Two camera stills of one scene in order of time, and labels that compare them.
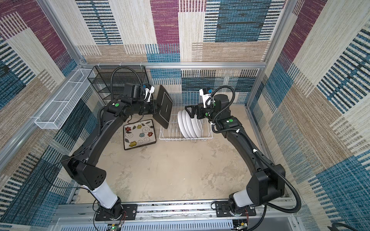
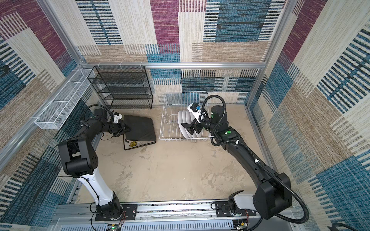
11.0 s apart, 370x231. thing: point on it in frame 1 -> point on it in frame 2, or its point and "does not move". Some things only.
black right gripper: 200,108 -> 195,124
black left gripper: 152,108 -> 121,130
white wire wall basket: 55,114 does not move
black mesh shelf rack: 100,78 does not move
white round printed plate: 179,116 does not move
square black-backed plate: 163,116 -> 142,128
